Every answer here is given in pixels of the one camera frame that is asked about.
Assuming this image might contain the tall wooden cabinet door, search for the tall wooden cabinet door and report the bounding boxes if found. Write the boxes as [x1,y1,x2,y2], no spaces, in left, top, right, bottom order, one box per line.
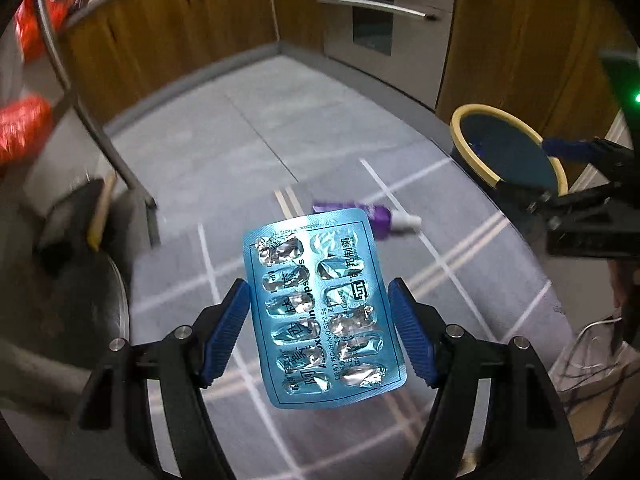
[435,0,621,128]

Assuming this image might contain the stainless steel built-in oven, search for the stainless steel built-in oven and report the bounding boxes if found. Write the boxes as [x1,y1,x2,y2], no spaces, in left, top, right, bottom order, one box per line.
[317,0,456,98]

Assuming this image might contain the purple bottle with white cap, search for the purple bottle with white cap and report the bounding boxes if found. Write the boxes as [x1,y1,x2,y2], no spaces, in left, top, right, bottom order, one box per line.
[312,201,422,240]

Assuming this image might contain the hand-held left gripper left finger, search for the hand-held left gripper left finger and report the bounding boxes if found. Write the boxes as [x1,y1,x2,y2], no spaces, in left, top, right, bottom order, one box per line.
[60,280,251,480]

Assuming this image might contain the blue pill blister pack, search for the blue pill blister pack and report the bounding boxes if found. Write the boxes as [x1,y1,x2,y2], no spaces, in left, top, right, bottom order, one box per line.
[243,207,407,411]

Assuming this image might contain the black round disc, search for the black round disc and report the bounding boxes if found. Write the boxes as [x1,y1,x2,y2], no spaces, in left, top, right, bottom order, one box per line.
[0,247,132,418]

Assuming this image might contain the red plastic bag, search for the red plastic bag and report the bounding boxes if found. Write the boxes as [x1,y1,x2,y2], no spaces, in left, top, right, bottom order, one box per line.
[0,94,55,167]
[15,0,66,63]

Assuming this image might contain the yellow rimmed trash bin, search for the yellow rimmed trash bin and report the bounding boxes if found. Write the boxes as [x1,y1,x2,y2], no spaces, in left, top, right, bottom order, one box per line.
[449,104,569,201]

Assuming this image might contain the wooden broom handle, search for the wooden broom handle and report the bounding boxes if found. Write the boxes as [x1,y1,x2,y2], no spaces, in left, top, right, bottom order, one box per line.
[86,172,119,252]

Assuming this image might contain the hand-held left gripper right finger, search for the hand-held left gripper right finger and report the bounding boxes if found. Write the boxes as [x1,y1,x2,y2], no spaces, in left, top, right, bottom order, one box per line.
[387,277,583,480]

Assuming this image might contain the tangle of thin cables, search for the tangle of thin cables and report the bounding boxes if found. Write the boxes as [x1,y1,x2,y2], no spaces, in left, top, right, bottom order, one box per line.
[547,310,640,466]

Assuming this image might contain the grey metal furniture frame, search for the grey metal furniture frame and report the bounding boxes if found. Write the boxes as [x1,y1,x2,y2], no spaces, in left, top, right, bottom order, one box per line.
[35,0,162,248]

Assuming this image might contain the wooden base cabinets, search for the wooden base cabinets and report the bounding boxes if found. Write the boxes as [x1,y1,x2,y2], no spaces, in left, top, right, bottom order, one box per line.
[62,0,326,128]

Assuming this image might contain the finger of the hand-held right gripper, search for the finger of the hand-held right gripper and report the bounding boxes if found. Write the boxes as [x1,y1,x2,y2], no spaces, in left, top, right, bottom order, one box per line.
[495,180,621,217]
[541,136,636,171]

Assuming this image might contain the grey striped rug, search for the grey striped rug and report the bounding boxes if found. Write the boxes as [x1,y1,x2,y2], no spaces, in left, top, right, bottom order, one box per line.
[107,132,575,480]

